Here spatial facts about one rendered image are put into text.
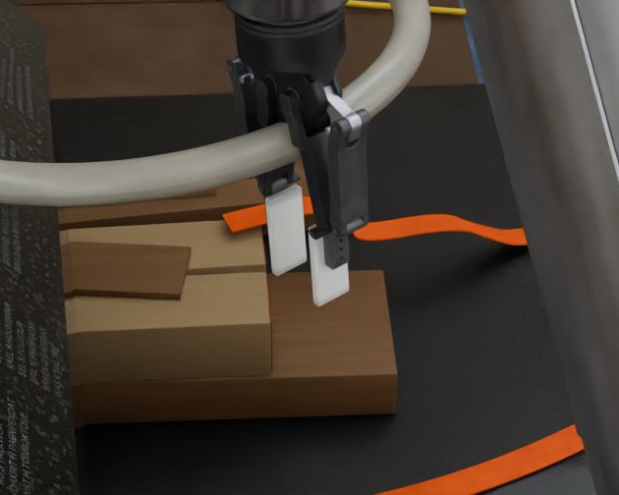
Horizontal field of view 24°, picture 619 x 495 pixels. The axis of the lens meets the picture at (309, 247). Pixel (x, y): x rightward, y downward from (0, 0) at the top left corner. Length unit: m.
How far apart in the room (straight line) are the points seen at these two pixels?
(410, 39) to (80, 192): 0.29
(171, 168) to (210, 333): 1.04
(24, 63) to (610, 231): 1.42
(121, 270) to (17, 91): 0.53
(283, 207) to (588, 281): 0.79
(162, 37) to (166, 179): 2.08
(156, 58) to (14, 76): 1.36
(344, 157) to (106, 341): 1.09
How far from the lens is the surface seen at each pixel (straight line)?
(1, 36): 1.68
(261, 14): 0.93
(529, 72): 0.29
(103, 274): 2.08
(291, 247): 1.09
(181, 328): 2.00
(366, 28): 3.07
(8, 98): 1.59
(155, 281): 2.05
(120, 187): 0.98
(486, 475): 2.04
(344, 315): 2.16
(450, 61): 2.97
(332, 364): 2.08
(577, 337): 0.30
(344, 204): 0.99
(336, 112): 0.96
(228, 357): 2.03
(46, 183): 0.99
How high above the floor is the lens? 1.51
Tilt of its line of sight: 38 degrees down
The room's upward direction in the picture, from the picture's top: straight up
